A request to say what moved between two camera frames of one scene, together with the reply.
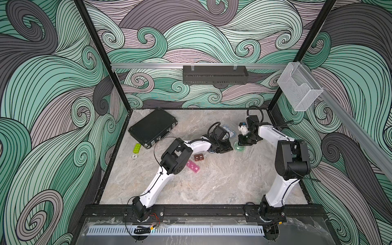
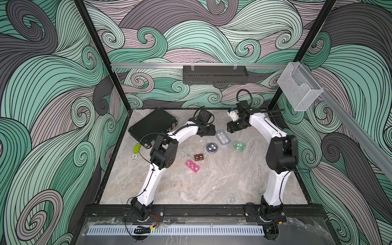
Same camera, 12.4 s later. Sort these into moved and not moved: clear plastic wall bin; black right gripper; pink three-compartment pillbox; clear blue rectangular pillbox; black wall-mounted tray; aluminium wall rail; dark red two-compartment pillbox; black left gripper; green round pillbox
Moved: black right gripper; black left gripper; clear blue rectangular pillbox
Not moved: green round pillbox; black wall-mounted tray; pink three-compartment pillbox; aluminium wall rail; dark red two-compartment pillbox; clear plastic wall bin
